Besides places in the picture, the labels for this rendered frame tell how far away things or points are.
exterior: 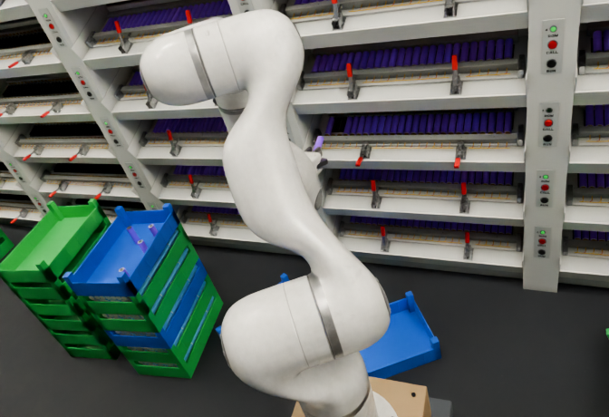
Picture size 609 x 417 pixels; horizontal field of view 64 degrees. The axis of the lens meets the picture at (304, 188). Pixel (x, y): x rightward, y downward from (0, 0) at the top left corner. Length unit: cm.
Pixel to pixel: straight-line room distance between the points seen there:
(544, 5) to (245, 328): 87
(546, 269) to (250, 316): 112
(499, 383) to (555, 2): 95
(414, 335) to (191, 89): 111
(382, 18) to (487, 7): 23
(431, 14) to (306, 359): 83
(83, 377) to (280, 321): 135
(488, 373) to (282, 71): 108
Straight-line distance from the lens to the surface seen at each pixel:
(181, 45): 69
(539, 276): 164
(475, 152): 138
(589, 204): 150
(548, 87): 124
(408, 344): 156
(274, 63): 67
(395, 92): 131
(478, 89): 127
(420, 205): 152
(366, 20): 125
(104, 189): 217
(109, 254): 163
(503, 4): 119
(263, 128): 65
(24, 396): 205
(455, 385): 149
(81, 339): 189
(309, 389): 75
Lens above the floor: 128
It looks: 35 degrees down
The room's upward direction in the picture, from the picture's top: 17 degrees counter-clockwise
